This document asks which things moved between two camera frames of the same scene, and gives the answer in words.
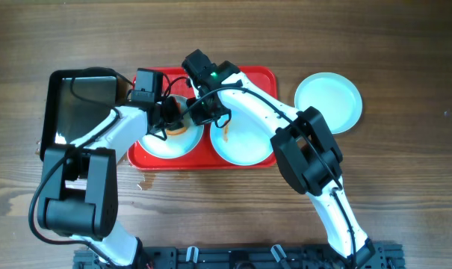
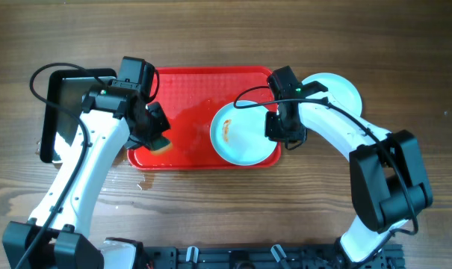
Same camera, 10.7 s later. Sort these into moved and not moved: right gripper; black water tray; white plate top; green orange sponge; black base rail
Moved: white plate top; green orange sponge; right gripper
Not moved: black base rail; black water tray
